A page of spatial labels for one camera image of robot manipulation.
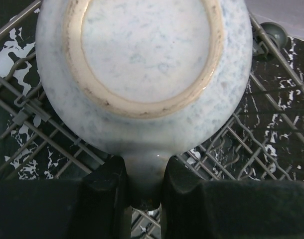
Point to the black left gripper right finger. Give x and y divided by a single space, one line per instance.
194 208

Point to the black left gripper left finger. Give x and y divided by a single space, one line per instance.
92 207

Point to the white speckled ceramic mug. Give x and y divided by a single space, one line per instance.
144 79

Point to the grey wire dish rack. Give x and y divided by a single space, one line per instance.
262 140

